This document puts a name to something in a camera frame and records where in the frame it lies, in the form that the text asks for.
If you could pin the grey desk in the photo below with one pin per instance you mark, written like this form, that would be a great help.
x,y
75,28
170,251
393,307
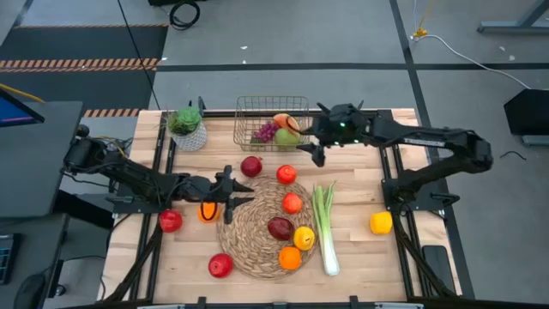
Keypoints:
x,y
38,171
43,244

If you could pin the black keyboard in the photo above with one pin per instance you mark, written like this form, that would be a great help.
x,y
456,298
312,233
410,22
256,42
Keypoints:
x,y
8,259

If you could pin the dark red plum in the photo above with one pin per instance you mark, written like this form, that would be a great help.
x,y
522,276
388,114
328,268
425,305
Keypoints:
x,y
280,228

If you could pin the black phone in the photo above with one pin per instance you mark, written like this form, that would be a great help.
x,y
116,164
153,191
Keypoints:
x,y
438,268

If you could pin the orange mandarin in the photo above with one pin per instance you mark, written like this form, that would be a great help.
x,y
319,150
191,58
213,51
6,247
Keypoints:
x,y
208,210
290,258

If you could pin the black box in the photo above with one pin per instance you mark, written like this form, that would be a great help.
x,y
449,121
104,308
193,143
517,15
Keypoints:
x,y
529,111

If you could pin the watermelon slice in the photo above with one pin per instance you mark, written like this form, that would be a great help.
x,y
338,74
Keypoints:
x,y
285,121

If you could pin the black round knob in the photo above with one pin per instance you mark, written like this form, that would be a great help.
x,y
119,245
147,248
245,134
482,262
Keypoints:
x,y
82,130

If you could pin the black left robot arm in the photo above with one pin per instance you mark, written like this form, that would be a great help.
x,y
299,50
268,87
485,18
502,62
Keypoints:
x,y
141,182

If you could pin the grey lower desk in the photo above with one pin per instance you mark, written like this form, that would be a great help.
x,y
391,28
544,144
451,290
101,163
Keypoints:
x,y
43,244

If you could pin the green white leek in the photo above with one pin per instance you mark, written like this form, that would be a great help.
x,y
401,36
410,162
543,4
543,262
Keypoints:
x,y
328,249

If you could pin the yellow lemon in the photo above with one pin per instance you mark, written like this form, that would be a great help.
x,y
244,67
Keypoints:
x,y
304,238

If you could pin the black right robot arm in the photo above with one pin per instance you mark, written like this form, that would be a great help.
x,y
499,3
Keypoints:
x,y
429,137

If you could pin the purple grape bunch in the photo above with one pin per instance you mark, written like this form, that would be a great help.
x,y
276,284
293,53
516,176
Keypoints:
x,y
266,131

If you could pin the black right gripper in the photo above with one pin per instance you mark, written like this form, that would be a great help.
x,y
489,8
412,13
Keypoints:
x,y
343,129

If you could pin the round woven placemat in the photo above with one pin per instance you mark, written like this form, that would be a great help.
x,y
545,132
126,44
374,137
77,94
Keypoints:
x,y
249,249

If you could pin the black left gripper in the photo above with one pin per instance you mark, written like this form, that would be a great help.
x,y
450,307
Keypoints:
x,y
206,189

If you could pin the grey metal stand leg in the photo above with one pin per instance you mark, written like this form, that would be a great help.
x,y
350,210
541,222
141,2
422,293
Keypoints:
x,y
510,29

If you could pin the yellow bell pepper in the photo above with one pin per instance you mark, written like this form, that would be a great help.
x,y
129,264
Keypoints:
x,y
381,223

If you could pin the green pear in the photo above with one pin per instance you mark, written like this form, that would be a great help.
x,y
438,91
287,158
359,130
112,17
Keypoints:
x,y
286,139

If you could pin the succulent in white patterned pot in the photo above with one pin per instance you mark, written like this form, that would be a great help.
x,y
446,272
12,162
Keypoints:
x,y
188,137

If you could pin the monitor with blue screen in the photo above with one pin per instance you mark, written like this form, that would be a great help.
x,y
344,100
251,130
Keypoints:
x,y
15,113

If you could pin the red pomegranate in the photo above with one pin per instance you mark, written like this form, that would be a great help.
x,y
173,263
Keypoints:
x,y
251,166

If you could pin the black hazard-striped floor mat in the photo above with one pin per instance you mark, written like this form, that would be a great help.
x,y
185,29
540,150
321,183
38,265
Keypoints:
x,y
77,43

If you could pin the black computer mouse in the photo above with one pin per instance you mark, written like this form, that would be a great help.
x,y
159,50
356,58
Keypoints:
x,y
30,294

